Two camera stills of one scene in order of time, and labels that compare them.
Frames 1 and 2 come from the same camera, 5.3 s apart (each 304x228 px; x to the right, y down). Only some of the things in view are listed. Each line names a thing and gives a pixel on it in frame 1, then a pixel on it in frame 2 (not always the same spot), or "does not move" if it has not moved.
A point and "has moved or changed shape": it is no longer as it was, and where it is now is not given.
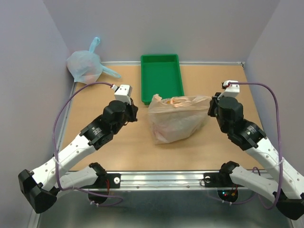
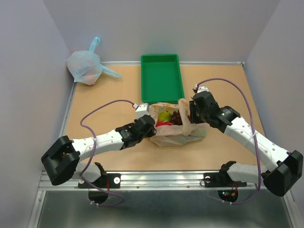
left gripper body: x=129 y=117 -> x=149 y=134
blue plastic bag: x=86 y=66 does not move
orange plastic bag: x=177 y=118 has moved or changed shape
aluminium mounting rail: x=161 y=180 does not move
